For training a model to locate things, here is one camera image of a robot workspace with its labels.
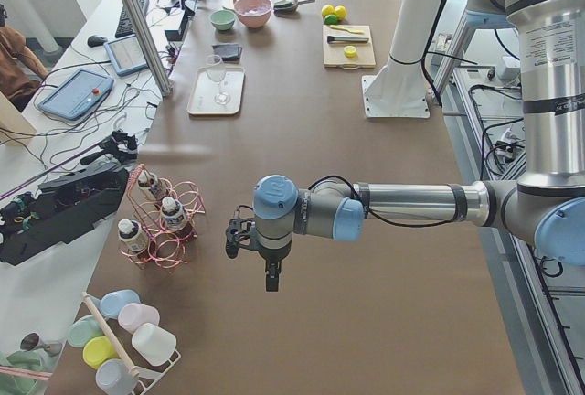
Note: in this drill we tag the green bowl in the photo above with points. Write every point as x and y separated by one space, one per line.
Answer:
222 20

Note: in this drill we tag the yellow plastic cup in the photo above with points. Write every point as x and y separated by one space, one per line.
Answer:
98 350

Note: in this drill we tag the aluminium frame post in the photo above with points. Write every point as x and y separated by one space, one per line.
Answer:
148 46

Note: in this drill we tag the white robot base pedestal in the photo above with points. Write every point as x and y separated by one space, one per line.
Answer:
399 89

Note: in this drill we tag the half lemon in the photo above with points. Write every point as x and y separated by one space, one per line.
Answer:
350 51

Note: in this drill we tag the black computer mouse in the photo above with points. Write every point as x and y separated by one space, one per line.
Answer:
96 41

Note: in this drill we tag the copper wire bottle basket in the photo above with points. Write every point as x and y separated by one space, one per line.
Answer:
167 248

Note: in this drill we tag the yellow plastic knife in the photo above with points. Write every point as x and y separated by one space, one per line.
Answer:
347 29

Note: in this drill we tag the grey folded cloth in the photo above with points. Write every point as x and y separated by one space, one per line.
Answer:
229 52

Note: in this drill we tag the white wire cup rack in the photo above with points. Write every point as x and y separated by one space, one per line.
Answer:
148 376

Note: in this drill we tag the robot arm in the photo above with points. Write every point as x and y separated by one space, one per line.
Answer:
544 207

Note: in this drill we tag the pink plastic cup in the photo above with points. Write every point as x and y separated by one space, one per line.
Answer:
133 315

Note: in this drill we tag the steel muddler black tip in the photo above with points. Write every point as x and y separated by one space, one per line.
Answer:
331 39

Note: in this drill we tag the clear wine glass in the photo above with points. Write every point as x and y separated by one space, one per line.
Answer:
216 71

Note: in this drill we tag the green plastic cup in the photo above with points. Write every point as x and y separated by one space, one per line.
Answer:
83 330

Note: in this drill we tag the wooden cutting board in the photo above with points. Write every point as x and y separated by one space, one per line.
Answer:
333 54

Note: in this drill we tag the pink bowl with ice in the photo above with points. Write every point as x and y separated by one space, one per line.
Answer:
253 13

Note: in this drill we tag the tea bottle white cap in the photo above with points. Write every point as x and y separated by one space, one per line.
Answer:
153 188
173 214
132 235

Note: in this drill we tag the grey plastic cup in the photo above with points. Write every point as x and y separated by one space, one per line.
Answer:
113 378

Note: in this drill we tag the blue teach pendant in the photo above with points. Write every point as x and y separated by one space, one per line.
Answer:
126 55
82 92

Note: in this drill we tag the cream rabbit tray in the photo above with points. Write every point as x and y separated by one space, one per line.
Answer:
202 100

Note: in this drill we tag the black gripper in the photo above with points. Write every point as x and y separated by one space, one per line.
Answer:
271 259

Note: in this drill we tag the metal ice scoop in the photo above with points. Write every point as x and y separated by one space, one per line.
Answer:
288 6

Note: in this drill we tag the blue plastic cup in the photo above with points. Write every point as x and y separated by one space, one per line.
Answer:
113 302

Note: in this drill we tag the white plastic cup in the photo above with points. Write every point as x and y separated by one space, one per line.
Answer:
154 343

